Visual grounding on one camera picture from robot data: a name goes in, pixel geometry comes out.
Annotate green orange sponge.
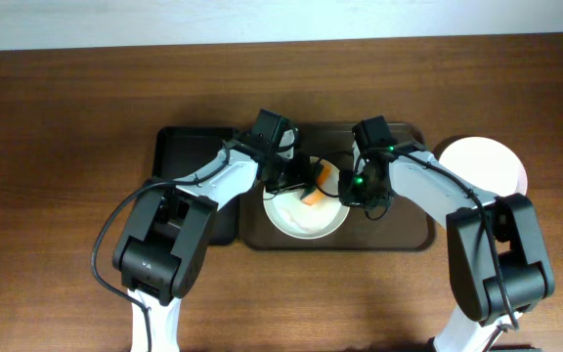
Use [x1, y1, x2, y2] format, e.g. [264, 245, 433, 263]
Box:
[300, 163, 331, 206]

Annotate cream plate with red smear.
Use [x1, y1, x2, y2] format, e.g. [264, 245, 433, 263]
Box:
[262, 155, 351, 241]

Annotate pink plate with red smear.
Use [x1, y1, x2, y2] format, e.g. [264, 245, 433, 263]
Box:
[438, 137, 528, 197]

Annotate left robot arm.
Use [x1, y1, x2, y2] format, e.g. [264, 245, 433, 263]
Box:
[106, 110, 308, 351]

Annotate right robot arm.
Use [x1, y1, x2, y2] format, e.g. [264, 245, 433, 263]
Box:
[338, 116, 555, 352]

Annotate brown serving tray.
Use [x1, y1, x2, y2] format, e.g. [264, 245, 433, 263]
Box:
[234, 122, 436, 252]

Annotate black plastic tray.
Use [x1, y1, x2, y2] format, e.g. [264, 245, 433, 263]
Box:
[152, 126, 239, 246]

